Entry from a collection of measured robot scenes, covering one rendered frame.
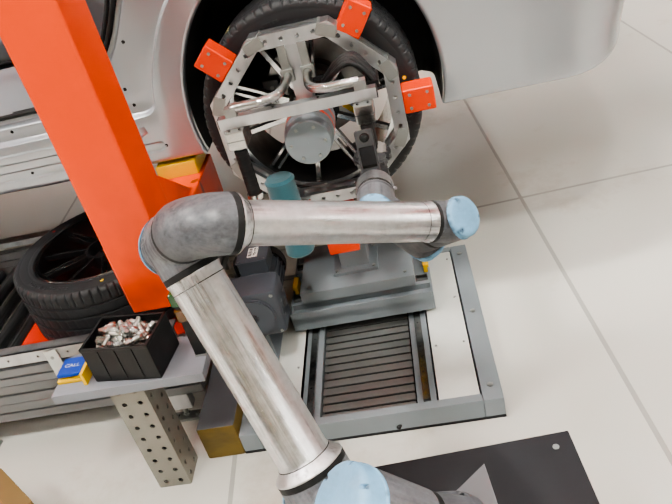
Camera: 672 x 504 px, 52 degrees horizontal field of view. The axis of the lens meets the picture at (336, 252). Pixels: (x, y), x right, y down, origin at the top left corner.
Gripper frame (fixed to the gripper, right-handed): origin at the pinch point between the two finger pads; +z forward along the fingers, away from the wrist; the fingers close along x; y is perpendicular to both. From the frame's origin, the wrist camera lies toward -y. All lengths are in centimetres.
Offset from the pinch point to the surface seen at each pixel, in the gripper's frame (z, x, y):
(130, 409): -33, -79, 50
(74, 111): -14, -67, -29
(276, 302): 3, -40, 47
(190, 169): 38, -63, 13
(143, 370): -35, -69, 35
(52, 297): 6, -110, 33
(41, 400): -6, -124, 64
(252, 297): 2, -46, 44
